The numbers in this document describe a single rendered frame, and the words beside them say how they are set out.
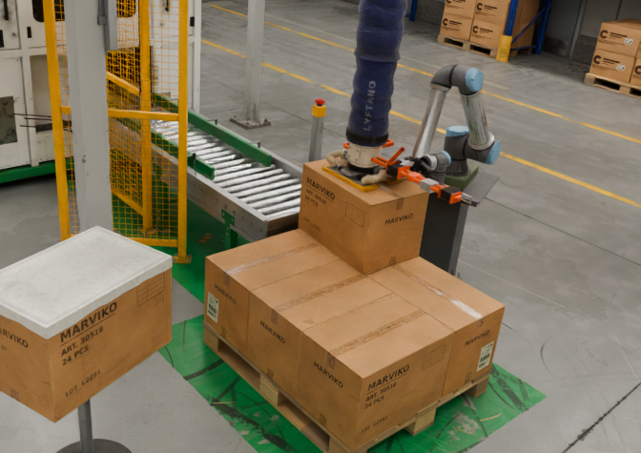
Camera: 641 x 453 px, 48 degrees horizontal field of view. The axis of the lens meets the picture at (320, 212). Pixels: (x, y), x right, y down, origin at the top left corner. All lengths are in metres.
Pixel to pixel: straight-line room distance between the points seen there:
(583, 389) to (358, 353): 1.53
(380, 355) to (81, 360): 1.26
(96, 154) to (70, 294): 1.65
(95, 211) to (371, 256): 1.62
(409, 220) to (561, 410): 1.26
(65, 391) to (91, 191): 1.78
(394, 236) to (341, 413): 1.02
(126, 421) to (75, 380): 0.96
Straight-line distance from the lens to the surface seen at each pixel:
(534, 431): 3.86
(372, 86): 3.62
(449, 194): 3.43
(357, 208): 3.64
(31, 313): 2.55
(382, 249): 3.74
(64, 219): 4.85
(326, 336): 3.24
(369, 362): 3.12
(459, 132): 4.37
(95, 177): 4.21
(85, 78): 4.00
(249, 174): 4.84
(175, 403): 3.69
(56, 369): 2.60
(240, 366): 3.88
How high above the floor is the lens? 2.41
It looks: 26 degrees down
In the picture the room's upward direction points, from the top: 6 degrees clockwise
